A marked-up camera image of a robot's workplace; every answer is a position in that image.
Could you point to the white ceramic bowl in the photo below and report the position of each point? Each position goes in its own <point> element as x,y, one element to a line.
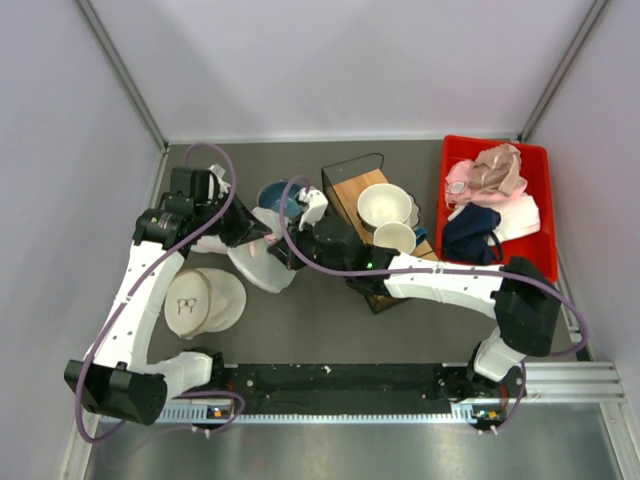
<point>383,203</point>

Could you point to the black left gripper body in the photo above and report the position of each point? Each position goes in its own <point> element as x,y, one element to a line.
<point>233,228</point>

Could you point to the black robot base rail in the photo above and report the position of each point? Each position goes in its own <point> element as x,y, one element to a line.
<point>380,392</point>

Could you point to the white mesh laundry bag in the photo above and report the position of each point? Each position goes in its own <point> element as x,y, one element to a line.
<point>256,263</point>
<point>210,244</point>

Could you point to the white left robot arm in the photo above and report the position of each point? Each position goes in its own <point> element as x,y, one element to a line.
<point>115,378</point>

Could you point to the blue and white mug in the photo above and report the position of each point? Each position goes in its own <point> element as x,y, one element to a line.
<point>396,235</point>

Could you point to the black wire wooden shelf rack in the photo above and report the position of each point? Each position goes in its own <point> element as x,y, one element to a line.
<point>359,192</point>

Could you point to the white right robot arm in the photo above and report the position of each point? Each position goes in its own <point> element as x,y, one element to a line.
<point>524,305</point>

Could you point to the dark blue ceramic bowl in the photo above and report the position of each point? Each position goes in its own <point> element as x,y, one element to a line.
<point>270,196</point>

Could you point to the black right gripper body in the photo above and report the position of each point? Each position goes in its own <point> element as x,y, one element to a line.
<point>307,242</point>

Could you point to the red plastic bin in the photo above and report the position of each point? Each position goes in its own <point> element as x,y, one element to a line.
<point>539,248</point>

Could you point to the cream round mesh bra bag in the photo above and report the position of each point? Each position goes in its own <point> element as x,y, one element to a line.
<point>204,300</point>

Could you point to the navy blue garment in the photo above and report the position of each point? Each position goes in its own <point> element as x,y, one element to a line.
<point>470,236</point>

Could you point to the beige satin garment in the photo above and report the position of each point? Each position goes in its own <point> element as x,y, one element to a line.
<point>497,169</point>

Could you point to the pink garment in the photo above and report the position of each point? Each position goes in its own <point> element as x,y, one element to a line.
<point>458,190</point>

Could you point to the white folded cloth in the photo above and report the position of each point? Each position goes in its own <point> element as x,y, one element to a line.
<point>519,217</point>

